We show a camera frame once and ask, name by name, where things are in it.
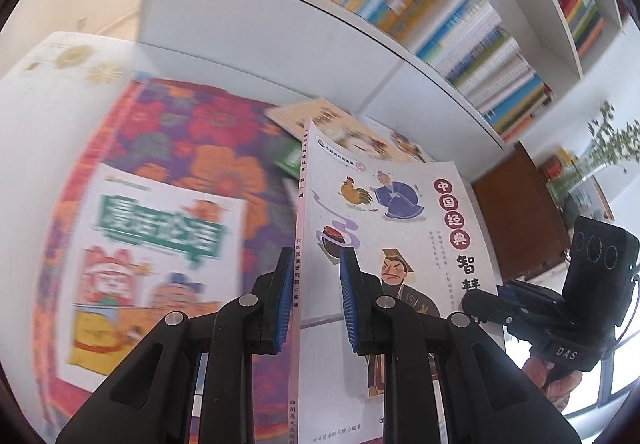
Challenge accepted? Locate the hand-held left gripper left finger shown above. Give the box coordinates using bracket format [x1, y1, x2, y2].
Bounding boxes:
[55, 245, 296, 444]

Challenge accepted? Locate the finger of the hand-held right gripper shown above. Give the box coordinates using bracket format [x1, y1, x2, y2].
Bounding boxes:
[497, 281, 566, 312]
[460, 291, 556, 340]

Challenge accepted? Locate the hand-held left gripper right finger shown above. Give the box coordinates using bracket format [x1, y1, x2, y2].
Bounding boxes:
[339, 245, 583, 444]

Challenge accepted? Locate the white book with robed swordsman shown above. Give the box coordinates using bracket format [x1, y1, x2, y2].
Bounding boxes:
[289, 118, 506, 444]

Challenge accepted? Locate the green cricket cover book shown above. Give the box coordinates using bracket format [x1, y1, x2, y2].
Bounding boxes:
[274, 141, 307, 177]

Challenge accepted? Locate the cartoon characters cover book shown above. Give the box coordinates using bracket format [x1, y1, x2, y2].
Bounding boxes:
[62, 163, 248, 377]

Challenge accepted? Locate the beige illustrated cover book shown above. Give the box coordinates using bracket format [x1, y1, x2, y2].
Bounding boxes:
[264, 98, 396, 162]

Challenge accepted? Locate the row of blue white books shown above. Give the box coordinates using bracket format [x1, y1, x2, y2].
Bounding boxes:
[400, 0, 553, 142]

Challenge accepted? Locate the person's right hand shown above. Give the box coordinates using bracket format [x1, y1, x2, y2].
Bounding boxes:
[521, 353, 591, 420]

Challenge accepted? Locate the brown wooden cabinet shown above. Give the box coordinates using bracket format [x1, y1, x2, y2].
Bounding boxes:
[472, 141, 573, 282]

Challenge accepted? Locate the red yellow box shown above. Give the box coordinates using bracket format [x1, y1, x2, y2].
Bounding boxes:
[540, 149, 576, 182]

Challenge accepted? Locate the green plant in glass vase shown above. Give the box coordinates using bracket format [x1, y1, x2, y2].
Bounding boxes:
[547, 102, 640, 205]

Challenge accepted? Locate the floral patterned blanket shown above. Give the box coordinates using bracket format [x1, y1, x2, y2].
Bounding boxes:
[37, 77, 501, 444]

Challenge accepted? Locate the white bookshelf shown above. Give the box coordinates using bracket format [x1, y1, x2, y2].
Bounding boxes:
[135, 0, 628, 152]

